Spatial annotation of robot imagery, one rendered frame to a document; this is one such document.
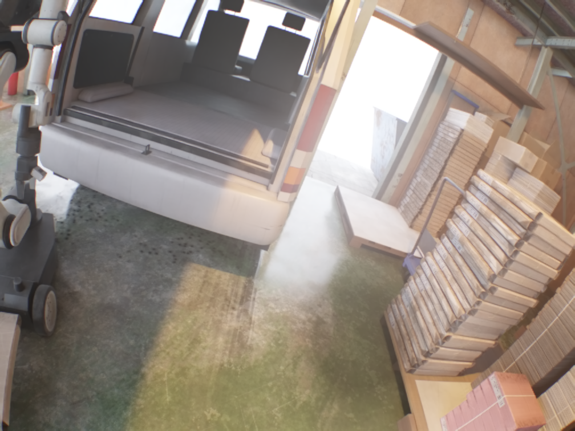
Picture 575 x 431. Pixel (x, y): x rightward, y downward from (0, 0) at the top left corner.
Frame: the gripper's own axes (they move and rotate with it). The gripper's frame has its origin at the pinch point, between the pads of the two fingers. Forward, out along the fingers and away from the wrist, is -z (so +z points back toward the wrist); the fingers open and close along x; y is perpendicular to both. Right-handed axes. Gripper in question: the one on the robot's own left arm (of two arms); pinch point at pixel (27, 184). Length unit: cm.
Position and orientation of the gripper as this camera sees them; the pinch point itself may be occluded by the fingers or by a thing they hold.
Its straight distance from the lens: 110.5
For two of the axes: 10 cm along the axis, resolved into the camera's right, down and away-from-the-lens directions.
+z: 2.7, -9.2, -2.8
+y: 8.8, 1.2, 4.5
